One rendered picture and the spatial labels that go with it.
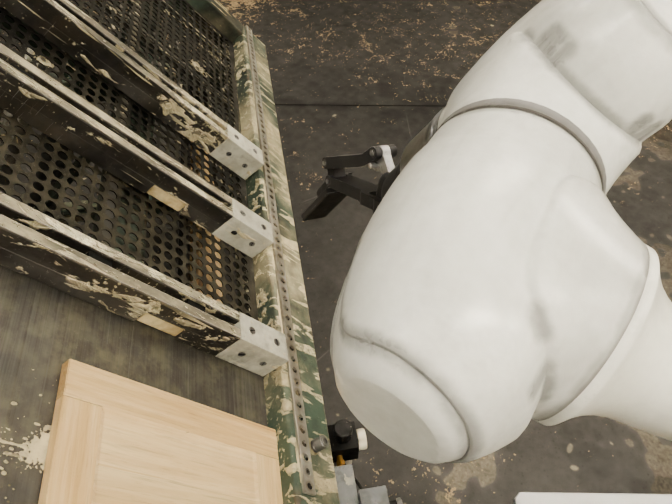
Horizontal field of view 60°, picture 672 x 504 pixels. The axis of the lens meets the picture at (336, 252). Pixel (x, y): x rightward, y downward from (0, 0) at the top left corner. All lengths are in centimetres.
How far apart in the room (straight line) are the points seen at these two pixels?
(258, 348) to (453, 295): 87
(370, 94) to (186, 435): 279
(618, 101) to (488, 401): 18
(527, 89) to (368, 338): 16
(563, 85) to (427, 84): 330
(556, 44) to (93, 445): 72
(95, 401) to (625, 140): 73
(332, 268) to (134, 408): 168
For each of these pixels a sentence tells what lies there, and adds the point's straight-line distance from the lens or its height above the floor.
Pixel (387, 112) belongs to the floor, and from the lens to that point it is 336.
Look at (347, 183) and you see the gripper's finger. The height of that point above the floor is 152.
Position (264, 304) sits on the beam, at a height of 89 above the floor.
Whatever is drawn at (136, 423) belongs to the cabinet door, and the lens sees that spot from 91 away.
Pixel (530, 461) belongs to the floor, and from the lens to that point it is 215.
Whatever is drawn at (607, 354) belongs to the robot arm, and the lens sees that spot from 27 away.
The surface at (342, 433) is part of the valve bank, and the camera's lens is 122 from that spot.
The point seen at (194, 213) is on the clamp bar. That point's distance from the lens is 125.
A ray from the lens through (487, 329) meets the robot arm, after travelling 23.
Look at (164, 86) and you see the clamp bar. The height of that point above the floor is 117.
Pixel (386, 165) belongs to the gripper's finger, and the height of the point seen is 156.
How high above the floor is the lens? 190
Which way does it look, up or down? 48 degrees down
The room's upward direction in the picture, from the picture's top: straight up
